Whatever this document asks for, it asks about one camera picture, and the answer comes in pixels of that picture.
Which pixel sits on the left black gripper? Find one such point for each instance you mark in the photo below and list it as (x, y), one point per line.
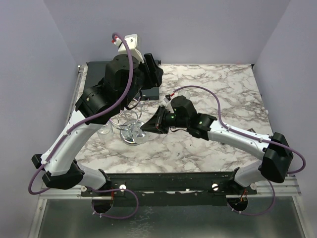
(153, 73)

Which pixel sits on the clear wine glass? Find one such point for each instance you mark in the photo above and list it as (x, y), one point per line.
(105, 133)
(139, 136)
(184, 93)

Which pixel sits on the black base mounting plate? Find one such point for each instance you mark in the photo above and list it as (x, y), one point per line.
(166, 189)

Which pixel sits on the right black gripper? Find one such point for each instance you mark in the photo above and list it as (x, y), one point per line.
(156, 124)

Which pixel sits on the chrome wine glass rack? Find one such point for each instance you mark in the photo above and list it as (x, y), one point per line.
(125, 120)

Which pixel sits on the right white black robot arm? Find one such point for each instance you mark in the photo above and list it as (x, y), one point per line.
(272, 152)

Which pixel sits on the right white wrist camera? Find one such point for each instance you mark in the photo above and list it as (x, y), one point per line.
(167, 103)

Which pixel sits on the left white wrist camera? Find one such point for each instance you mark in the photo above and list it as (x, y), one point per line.
(133, 42)

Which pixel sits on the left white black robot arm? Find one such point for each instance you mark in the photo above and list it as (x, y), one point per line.
(109, 88)

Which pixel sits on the dark flat rack box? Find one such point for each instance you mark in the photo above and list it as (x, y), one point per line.
(148, 91)

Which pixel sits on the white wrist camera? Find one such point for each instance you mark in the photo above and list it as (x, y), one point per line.
(167, 103)
(133, 42)

